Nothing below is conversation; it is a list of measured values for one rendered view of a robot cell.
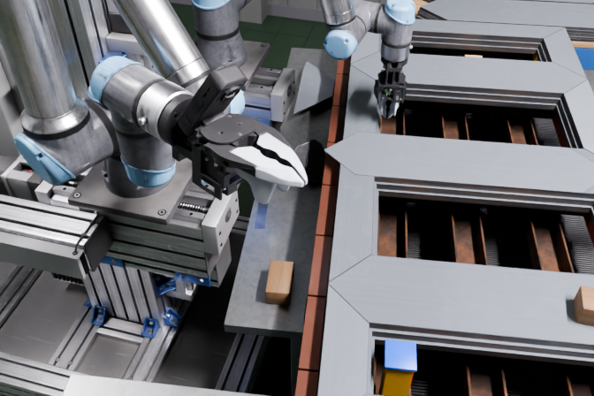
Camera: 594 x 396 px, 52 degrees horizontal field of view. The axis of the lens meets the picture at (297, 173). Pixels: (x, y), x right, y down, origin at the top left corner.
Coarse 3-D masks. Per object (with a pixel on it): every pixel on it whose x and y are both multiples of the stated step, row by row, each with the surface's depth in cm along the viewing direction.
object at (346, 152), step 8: (352, 136) 168; (336, 144) 166; (344, 144) 166; (352, 144) 166; (336, 152) 163; (344, 152) 163; (352, 152) 163; (344, 160) 161; (352, 160) 161; (352, 168) 158
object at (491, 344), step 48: (480, 48) 213; (528, 48) 211; (432, 96) 189; (480, 96) 188; (528, 96) 186; (576, 144) 169; (384, 192) 157; (432, 192) 156; (480, 192) 154; (528, 192) 153; (384, 336) 124; (432, 336) 123; (480, 336) 122
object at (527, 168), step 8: (512, 144) 166; (520, 144) 166; (512, 152) 163; (520, 152) 163; (528, 152) 163; (536, 152) 163; (512, 160) 161; (520, 160) 161; (528, 160) 161; (536, 160) 161; (512, 168) 158; (520, 168) 158; (528, 168) 158; (536, 168) 158; (520, 176) 156; (528, 176) 156; (536, 176) 156; (544, 176) 156; (520, 184) 154; (528, 184) 154; (536, 184) 154; (544, 184) 154
